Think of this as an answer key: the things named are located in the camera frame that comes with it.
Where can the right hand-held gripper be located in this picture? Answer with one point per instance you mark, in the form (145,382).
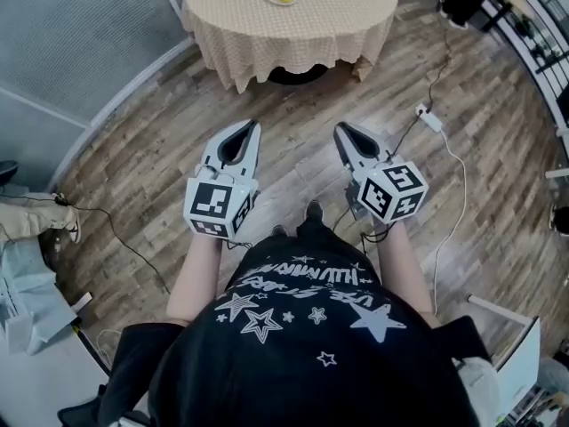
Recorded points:
(393,191)

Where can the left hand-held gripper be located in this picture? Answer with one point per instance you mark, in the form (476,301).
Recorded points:
(213,205)

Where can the person's right forearm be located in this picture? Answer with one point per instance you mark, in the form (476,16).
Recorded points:
(406,269)

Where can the person's left forearm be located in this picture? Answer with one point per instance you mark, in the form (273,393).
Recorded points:
(195,278)

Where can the white power strip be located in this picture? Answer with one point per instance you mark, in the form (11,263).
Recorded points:
(429,116)

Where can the person's black shoe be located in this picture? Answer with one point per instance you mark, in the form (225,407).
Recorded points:
(6,169)
(279,230)
(314,211)

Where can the black round table base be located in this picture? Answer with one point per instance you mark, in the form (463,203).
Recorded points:
(295,74)

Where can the person's black trousers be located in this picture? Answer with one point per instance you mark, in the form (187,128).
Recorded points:
(315,236)

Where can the round table with checkered tablecloth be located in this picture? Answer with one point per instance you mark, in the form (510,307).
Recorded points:
(289,29)

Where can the black metal railing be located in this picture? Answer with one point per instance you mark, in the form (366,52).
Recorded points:
(533,42)

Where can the small white box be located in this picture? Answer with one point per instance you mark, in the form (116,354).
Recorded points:
(83,301)

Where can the black star print shirt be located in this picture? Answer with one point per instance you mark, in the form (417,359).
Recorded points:
(302,363)

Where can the white packaging pile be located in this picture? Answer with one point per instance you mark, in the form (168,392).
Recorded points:
(31,292)

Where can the white cabinet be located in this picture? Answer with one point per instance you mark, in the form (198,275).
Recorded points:
(520,354)

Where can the grey fabric bag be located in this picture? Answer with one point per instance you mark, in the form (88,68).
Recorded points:
(480,389)

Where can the white desk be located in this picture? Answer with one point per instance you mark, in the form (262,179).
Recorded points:
(44,385)

